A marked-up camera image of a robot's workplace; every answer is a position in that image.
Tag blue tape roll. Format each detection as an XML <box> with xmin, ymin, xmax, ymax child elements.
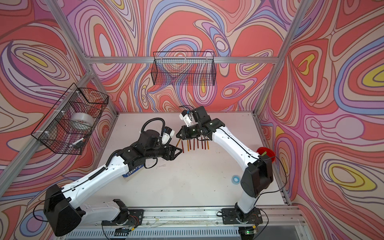
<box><xmin>232</xmin><ymin>175</ymin><xmax>241</xmax><ymax>185</ymax></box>

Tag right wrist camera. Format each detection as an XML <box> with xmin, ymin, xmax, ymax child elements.
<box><xmin>179</xmin><ymin>110</ymin><xmax>194</xmax><ymax>127</ymax></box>

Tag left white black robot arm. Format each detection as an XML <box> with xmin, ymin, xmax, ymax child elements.
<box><xmin>43</xmin><ymin>142</ymin><xmax>183</xmax><ymax>237</ymax></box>

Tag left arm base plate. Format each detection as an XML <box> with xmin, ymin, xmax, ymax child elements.
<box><xmin>102</xmin><ymin>209</ymin><xmax>144</xmax><ymax>227</ymax></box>

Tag blue treehouse paperback book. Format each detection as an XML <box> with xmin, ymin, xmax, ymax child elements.
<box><xmin>123</xmin><ymin>165</ymin><xmax>144</xmax><ymax>181</ymax></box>

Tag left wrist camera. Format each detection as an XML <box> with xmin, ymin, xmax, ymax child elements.
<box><xmin>140</xmin><ymin>126</ymin><xmax>175</xmax><ymax>148</ymax></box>

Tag black wire basket back wall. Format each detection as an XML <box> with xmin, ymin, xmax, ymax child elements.
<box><xmin>151</xmin><ymin>51</ymin><xmax>217</xmax><ymax>87</ymax></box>

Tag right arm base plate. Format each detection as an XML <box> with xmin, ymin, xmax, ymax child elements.
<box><xmin>217</xmin><ymin>208</ymin><xmax>263</xmax><ymax>226</ymax></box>

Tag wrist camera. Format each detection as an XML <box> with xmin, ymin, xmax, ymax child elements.
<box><xmin>179</xmin><ymin>110</ymin><xmax>194</xmax><ymax>127</ymax></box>
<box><xmin>140</xmin><ymin>126</ymin><xmax>175</xmax><ymax>148</ymax></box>

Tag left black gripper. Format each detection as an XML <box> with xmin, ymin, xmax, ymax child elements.
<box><xmin>145</xmin><ymin>142</ymin><xmax>184</xmax><ymax>161</ymax></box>

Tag black wire basket wall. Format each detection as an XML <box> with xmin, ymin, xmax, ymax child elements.
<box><xmin>31</xmin><ymin>84</ymin><xmax>109</xmax><ymax>155</ymax></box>
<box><xmin>151</xmin><ymin>51</ymin><xmax>217</xmax><ymax>87</ymax></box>

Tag grey duct tape roll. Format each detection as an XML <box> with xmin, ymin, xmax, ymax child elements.
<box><xmin>70</xmin><ymin>113</ymin><xmax>95</xmax><ymax>131</ymax></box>

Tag red plastic cup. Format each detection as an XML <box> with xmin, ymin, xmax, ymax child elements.
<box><xmin>257</xmin><ymin>147</ymin><xmax>276</xmax><ymax>162</ymax></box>

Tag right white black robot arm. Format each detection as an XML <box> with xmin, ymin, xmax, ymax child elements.
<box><xmin>177</xmin><ymin>106</ymin><xmax>274</xmax><ymax>224</ymax></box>

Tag black wire basket left wall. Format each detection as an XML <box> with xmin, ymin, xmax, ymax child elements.
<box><xmin>31</xmin><ymin>84</ymin><xmax>109</xmax><ymax>155</ymax></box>

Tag small object in left basket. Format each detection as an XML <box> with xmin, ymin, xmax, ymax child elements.
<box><xmin>70</xmin><ymin>138</ymin><xmax>85</xmax><ymax>150</ymax></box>

